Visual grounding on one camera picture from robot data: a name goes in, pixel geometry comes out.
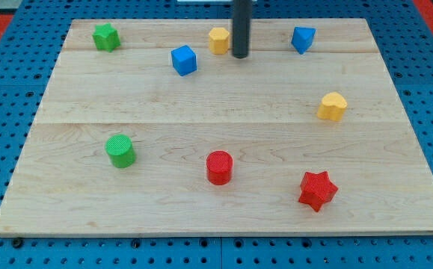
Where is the yellow hexagon block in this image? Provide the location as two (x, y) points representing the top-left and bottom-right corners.
(209, 27), (230, 55)

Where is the red cylinder block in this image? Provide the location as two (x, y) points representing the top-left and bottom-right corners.
(206, 150), (233, 185)

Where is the wooden board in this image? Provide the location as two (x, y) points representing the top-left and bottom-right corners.
(0, 19), (433, 238)

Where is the blue cube block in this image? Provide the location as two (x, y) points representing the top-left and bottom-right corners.
(171, 45), (197, 76)

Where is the green cylinder block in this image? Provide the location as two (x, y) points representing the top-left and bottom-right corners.
(105, 134), (136, 168)

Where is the red star block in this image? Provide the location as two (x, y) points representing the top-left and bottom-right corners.
(298, 171), (338, 212)

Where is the yellow heart block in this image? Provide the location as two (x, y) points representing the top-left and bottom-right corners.
(316, 92), (348, 122)

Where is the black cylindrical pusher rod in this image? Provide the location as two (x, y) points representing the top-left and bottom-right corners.
(232, 0), (252, 59)

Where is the blue triangle block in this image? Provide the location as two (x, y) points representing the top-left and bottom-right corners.
(291, 27), (316, 55)

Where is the green star block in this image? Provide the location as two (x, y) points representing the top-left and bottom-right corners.
(92, 23), (121, 52)

